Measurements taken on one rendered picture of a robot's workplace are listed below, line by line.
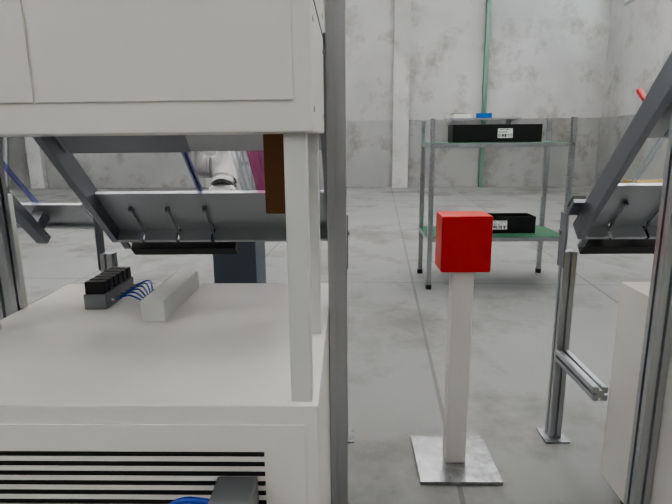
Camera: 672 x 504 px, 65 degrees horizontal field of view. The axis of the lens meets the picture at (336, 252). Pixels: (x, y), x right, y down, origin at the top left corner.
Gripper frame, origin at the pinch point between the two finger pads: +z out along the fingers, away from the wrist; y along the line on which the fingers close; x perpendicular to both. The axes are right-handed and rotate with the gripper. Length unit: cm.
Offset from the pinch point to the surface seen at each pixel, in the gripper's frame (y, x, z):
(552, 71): -427, -552, -693
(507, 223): -149, -155, -100
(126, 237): 27.3, 3.6, 6.3
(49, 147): 30, 47, 7
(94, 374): -1, 60, 67
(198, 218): 3.4, 9.8, 3.5
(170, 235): 13.5, 3.6, 5.7
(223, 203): -5.9, 17.6, 3.5
